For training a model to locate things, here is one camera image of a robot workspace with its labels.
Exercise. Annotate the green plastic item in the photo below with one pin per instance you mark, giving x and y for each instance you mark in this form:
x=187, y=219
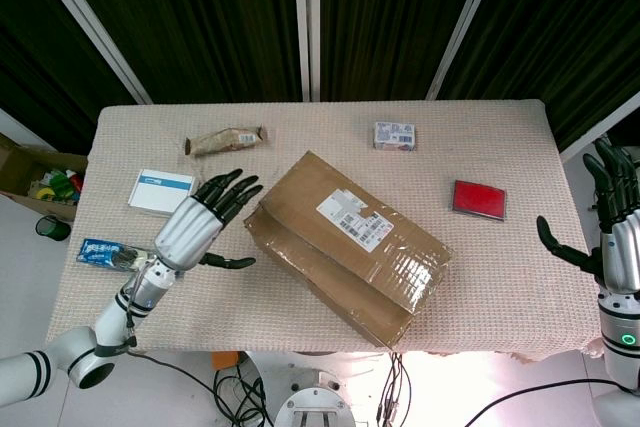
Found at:
x=60, y=182

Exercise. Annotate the dark green mesh cup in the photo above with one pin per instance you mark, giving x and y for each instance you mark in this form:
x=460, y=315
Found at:
x=52, y=228

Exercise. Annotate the blue cookie package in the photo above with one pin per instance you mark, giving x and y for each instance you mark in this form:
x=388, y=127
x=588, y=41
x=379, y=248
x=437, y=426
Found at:
x=102, y=253

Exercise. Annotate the flat white blue box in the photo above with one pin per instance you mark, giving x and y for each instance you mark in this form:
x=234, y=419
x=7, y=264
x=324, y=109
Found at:
x=155, y=194

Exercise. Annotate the red stamp pad case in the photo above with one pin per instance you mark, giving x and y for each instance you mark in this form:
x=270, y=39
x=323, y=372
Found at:
x=479, y=198

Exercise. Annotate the dark green curtain panel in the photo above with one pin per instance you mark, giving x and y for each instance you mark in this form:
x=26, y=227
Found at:
x=565, y=22
x=200, y=22
x=30, y=47
x=390, y=22

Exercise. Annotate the small blue white pack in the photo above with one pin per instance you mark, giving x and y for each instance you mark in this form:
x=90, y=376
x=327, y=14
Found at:
x=395, y=136

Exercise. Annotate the orange block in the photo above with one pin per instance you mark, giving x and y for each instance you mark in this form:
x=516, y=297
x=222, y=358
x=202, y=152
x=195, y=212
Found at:
x=225, y=362

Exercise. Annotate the large cardboard box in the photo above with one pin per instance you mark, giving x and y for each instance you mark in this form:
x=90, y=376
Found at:
x=320, y=247

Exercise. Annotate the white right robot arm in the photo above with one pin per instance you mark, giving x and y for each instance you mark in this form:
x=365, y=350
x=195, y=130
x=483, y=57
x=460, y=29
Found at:
x=620, y=317

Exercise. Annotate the red white bottle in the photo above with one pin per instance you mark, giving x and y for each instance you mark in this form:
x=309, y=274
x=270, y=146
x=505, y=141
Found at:
x=76, y=182

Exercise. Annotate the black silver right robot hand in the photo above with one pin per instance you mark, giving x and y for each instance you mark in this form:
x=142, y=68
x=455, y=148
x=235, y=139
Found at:
x=622, y=242

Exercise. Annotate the white partition frame post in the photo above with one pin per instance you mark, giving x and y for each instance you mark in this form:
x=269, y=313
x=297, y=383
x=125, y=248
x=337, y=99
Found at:
x=90, y=22
x=465, y=22
x=306, y=22
x=20, y=127
x=600, y=127

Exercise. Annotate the cardboard bin with items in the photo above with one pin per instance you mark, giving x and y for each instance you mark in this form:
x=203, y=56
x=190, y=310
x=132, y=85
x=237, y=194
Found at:
x=20, y=162

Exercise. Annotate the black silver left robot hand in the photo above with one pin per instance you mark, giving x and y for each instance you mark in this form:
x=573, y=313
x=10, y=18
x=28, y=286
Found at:
x=187, y=232

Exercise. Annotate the brown snack wrapper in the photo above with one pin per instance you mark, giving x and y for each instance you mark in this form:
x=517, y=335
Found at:
x=220, y=142

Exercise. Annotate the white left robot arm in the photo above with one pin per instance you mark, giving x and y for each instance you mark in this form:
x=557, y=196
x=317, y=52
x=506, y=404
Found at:
x=112, y=319

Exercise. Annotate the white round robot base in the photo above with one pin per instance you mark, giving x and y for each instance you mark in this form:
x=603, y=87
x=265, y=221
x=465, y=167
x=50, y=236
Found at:
x=312, y=404

